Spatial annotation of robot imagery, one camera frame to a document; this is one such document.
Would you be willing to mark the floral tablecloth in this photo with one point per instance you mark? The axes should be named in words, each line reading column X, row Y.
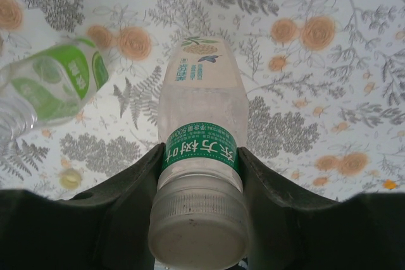
column 300, row 93

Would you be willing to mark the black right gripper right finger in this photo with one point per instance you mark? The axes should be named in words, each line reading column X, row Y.
column 300, row 235

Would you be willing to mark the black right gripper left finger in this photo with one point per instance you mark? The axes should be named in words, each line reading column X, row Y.
column 95, row 235

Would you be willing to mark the white bottle cap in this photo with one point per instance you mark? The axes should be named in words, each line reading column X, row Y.
column 197, row 238

